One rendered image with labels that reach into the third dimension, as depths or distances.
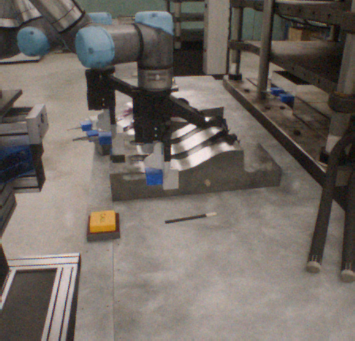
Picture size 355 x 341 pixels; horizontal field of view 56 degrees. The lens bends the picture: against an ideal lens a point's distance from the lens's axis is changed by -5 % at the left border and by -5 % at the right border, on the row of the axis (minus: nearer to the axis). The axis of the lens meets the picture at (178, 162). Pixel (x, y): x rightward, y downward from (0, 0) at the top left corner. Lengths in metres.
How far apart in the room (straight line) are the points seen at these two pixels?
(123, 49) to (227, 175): 0.51
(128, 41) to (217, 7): 4.63
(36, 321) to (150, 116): 1.02
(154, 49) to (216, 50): 4.66
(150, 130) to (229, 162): 0.31
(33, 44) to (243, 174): 0.66
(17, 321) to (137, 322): 0.91
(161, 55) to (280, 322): 0.56
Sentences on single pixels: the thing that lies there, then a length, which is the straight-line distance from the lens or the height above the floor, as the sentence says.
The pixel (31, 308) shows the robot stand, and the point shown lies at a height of 0.21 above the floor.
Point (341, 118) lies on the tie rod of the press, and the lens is 1.24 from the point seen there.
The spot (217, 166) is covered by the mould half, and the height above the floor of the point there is 0.88.
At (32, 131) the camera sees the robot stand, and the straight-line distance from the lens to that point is 1.14.
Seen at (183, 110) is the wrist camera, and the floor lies 1.10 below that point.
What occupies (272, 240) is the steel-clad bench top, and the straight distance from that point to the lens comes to 0.87.
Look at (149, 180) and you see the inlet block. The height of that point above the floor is 0.93.
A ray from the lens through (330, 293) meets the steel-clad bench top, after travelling 0.79.
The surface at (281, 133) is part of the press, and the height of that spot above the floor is 0.77.
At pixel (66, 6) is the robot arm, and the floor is 1.32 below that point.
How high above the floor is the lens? 1.35
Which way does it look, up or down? 28 degrees down
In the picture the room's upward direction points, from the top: straight up
